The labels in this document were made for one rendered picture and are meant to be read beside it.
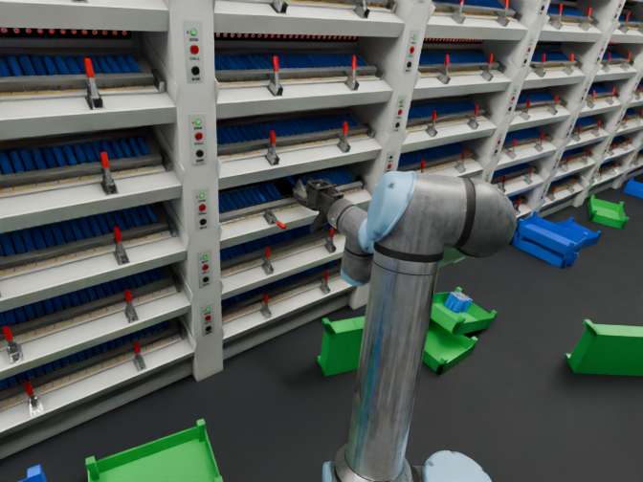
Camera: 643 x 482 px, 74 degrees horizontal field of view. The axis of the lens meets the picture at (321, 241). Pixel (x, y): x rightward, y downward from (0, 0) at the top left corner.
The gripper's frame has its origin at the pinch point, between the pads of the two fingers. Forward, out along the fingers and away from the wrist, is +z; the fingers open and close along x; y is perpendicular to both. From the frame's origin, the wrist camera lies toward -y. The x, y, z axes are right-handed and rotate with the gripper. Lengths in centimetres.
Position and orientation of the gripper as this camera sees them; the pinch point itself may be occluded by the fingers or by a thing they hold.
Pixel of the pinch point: (298, 188)
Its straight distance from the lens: 140.7
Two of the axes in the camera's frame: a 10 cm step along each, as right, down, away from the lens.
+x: -7.8, 2.6, -5.7
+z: -6.1, -5.0, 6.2
